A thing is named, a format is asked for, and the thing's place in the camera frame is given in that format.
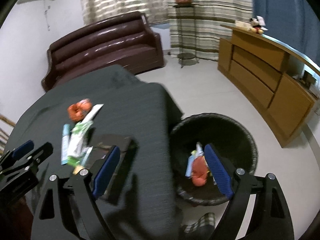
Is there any large red plastic bag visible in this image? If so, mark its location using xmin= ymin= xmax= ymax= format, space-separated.
xmin=191 ymin=156 xmax=209 ymax=187

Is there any dark green yellow tube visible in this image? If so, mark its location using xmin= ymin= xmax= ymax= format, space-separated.
xmin=73 ymin=165 xmax=85 ymax=175

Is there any black cigarette carton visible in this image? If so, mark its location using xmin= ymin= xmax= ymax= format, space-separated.
xmin=84 ymin=134 xmax=138 ymax=205

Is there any white blue printed wrapper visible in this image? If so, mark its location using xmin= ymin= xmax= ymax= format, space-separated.
xmin=185 ymin=142 xmax=203 ymax=178

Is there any black woven trash basket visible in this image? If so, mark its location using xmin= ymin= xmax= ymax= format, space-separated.
xmin=171 ymin=112 xmax=258 ymax=207

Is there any wooden chair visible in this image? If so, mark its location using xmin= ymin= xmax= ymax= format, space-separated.
xmin=0 ymin=114 xmax=16 ymax=155

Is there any green white tissue packet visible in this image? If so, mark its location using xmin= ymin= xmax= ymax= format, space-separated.
xmin=67 ymin=121 xmax=93 ymax=167

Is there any checkered slipper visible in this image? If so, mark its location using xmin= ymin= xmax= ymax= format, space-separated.
xmin=182 ymin=212 xmax=215 ymax=233

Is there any dark grey tablecloth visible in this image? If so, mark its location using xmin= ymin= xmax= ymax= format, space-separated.
xmin=6 ymin=66 xmax=182 ymax=239

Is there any light blue tube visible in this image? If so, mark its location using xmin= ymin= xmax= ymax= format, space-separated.
xmin=61 ymin=124 xmax=71 ymax=165

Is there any small orange plastic bag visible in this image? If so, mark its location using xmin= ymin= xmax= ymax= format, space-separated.
xmin=67 ymin=99 xmax=92 ymax=123

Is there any wooden sideboard cabinet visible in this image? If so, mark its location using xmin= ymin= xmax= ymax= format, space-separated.
xmin=217 ymin=27 xmax=319 ymax=147

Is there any dark brown leather sofa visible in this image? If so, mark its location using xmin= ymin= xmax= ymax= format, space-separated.
xmin=41 ymin=11 xmax=164 ymax=92

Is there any striped curtain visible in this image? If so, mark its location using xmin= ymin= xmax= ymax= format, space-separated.
xmin=168 ymin=0 xmax=253 ymax=61

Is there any beige box on cabinet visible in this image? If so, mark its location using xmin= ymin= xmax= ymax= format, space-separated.
xmin=234 ymin=20 xmax=252 ymax=29

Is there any mickey mouse plush toy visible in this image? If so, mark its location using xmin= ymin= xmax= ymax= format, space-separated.
xmin=249 ymin=16 xmax=268 ymax=35

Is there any black metal plant stand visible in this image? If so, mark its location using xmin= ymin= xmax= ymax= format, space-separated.
xmin=174 ymin=3 xmax=199 ymax=68

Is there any blue curtain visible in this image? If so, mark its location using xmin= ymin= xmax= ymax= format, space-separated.
xmin=252 ymin=0 xmax=319 ymax=64

